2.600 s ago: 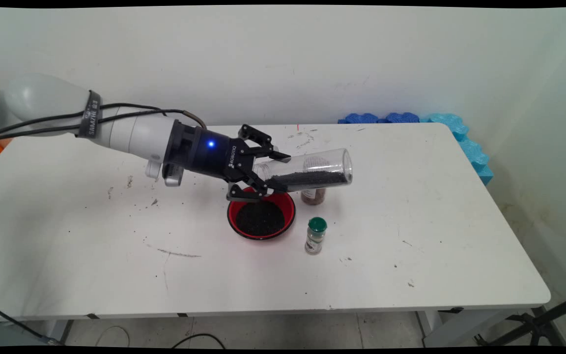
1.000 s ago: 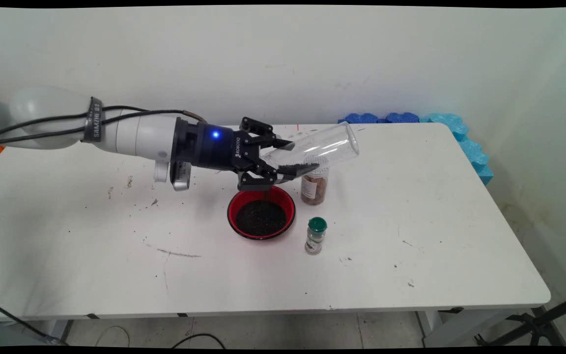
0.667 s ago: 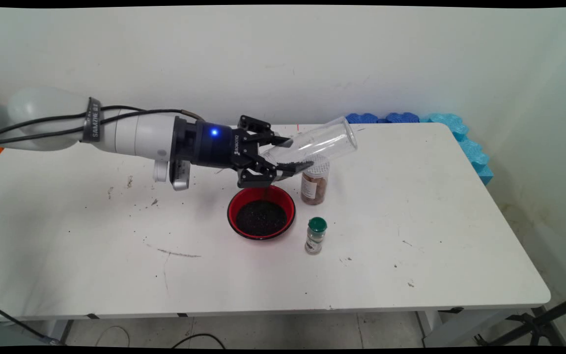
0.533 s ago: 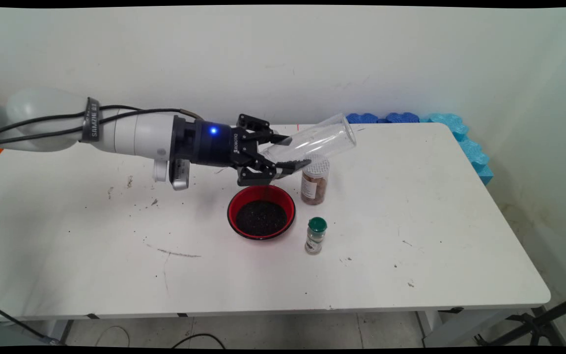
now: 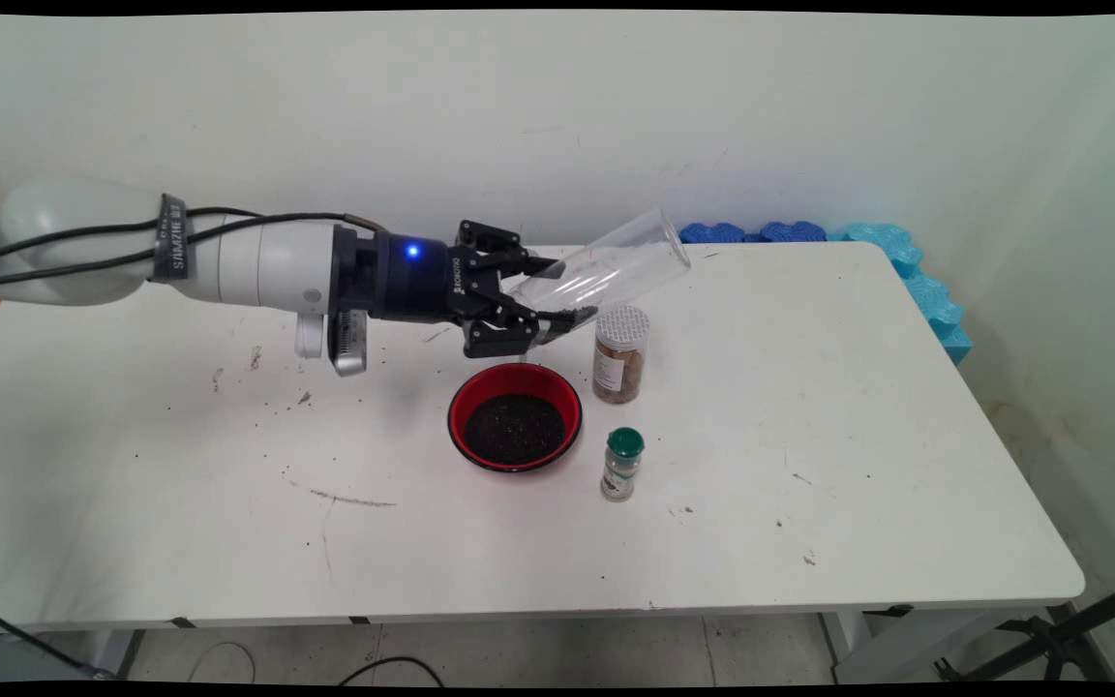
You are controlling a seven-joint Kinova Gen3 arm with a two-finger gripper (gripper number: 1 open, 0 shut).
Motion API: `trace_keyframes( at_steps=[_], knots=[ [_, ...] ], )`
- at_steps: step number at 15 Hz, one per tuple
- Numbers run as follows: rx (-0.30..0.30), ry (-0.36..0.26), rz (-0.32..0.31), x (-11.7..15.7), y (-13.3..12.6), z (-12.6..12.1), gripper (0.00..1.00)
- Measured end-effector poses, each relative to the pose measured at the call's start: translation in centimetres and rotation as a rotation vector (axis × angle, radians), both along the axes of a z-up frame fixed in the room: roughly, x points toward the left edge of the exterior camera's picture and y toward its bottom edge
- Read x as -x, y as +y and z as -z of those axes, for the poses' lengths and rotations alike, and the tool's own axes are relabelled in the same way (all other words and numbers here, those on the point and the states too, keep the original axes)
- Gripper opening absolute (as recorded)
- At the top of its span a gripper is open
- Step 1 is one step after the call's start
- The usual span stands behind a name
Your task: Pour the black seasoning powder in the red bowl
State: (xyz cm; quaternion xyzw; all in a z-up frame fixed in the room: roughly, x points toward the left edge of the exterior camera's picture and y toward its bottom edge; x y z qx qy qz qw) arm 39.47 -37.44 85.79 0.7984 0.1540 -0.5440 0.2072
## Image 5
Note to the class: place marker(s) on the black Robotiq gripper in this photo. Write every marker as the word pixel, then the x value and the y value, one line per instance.
pixel 403 281

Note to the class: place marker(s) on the clear plastic jar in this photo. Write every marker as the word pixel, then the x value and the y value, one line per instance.
pixel 616 261

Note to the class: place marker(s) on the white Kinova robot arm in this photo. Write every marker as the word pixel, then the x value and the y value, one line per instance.
pixel 248 257

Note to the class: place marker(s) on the red bowl with dark grains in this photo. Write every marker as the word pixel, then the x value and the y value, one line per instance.
pixel 514 431

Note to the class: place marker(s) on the nut jar with white lid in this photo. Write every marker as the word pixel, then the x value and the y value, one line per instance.
pixel 620 363

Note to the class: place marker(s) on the spice bottle with green cap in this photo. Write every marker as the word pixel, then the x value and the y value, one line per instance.
pixel 622 465

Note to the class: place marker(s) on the dark blue foam mat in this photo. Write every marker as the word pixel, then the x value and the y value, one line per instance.
pixel 708 233
pixel 792 231

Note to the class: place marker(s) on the cyan foam mat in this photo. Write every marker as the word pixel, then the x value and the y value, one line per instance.
pixel 916 271

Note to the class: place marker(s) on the white table leg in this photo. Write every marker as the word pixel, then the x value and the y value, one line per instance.
pixel 112 653
pixel 896 644

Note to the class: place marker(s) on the black tripod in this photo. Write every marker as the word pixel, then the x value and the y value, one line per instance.
pixel 1051 639

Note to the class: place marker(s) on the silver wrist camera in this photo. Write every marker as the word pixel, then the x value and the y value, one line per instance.
pixel 346 339

